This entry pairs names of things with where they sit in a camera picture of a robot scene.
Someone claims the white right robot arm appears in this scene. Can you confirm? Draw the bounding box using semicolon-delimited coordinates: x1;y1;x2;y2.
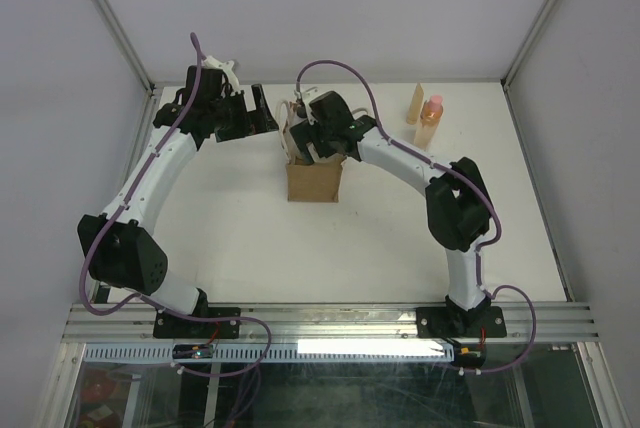
289;88;492;335

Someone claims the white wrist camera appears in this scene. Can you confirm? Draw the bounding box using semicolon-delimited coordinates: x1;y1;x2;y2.
203;56;241;93
292;87;320;120

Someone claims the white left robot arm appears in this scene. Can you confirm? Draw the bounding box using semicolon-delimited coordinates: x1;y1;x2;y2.
77;62;278;337

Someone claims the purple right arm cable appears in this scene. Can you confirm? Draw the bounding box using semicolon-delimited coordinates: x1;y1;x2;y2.
297;59;540;377

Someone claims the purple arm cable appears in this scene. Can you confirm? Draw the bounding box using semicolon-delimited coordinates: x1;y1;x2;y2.
79;32;274;379
297;59;540;377

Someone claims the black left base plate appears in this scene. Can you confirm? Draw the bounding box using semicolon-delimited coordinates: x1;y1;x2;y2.
153;312;240;341

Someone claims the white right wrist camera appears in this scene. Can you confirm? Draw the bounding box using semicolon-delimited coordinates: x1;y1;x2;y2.
292;87;320;120

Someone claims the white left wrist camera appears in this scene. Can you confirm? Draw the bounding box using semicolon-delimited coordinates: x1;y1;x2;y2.
203;56;241;93

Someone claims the slotted cable duct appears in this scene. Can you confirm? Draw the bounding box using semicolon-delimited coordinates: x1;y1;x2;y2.
84;339;454;365

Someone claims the cream round bottle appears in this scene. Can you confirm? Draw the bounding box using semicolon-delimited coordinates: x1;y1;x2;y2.
307;144;334;164

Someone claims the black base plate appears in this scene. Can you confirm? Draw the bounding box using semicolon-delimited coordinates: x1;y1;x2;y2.
415;305;507;339
153;312;240;341

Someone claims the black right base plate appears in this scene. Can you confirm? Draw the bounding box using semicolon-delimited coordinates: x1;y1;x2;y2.
415;305;507;339

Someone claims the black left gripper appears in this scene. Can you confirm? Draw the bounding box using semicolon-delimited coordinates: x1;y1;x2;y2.
210;84;279;142

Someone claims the aluminium front rail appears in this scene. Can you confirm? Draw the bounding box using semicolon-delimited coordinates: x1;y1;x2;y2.
62;302;599;344

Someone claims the orange bottle pink cap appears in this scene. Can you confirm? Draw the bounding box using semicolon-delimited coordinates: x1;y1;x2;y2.
413;95;444;150

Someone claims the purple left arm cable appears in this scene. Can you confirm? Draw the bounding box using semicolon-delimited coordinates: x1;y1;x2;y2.
79;32;274;379

